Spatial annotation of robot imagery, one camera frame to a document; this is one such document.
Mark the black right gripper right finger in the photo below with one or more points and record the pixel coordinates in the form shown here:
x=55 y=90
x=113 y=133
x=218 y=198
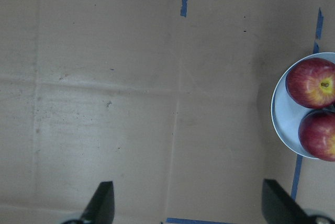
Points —
x=279 y=208

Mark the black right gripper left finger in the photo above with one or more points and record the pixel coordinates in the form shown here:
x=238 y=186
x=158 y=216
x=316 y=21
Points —
x=101 y=208

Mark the red apple front on plate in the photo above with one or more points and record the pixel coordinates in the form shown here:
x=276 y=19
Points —
x=316 y=134

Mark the red apple on plate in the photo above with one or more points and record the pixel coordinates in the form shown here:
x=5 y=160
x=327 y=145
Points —
x=310 y=83
x=316 y=134

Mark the white round plate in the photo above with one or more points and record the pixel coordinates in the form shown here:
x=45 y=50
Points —
x=286 y=116

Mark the red apple back on plate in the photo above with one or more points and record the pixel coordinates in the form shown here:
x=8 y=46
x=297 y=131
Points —
x=310 y=83

